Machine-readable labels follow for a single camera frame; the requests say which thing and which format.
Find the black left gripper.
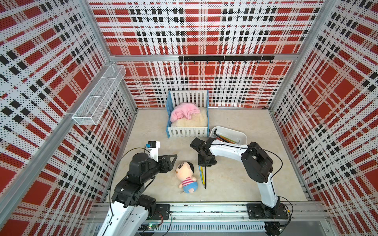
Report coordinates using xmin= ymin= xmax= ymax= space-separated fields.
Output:
xmin=140 ymin=154 xmax=177 ymax=183

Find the thin black hex key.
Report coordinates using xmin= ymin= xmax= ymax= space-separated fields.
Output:
xmin=203 ymin=167 xmax=207 ymax=189

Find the orange hex key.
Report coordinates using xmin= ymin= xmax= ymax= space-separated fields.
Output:
xmin=218 ymin=136 xmax=236 ymax=144

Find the lime green hex key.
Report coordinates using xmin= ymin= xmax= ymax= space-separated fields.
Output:
xmin=220 ymin=134 xmax=238 ymax=144

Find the large black hex key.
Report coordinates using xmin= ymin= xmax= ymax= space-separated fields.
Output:
xmin=214 ymin=129 xmax=235 ymax=144

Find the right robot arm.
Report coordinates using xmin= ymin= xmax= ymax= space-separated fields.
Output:
xmin=190 ymin=138 xmax=280 ymax=209

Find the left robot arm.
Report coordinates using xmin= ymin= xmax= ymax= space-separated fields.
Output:
xmin=98 ymin=152 xmax=177 ymax=236

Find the yellow hex key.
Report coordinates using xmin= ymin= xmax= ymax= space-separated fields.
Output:
xmin=199 ymin=166 xmax=206 ymax=189

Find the white plastic storage box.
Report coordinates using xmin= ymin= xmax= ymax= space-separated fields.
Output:
xmin=210 ymin=126 xmax=248 ymax=145

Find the cartoon boy plush doll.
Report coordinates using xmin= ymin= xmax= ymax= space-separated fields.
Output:
xmin=175 ymin=161 xmax=198 ymax=194

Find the cream fluffy mattress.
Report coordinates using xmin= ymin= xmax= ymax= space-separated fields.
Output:
xmin=171 ymin=107 xmax=208 ymax=127

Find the white and blue toy crib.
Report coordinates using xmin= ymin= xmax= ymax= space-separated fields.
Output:
xmin=166 ymin=90 xmax=210 ymax=138

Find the pink cloth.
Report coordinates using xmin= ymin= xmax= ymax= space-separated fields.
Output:
xmin=170 ymin=103 xmax=200 ymax=123

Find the green circuit board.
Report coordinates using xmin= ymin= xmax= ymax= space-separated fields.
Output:
xmin=147 ymin=224 xmax=158 ymax=230

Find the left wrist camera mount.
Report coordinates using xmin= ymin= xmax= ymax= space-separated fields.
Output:
xmin=145 ymin=141 xmax=160 ymax=162

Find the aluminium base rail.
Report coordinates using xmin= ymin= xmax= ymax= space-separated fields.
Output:
xmin=83 ymin=202 xmax=336 ymax=236

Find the white wire mesh basket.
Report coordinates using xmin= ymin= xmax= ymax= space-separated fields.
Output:
xmin=73 ymin=65 xmax=126 ymax=125

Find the black hook rail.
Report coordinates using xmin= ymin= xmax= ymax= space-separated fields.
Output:
xmin=178 ymin=55 xmax=275 ymax=63

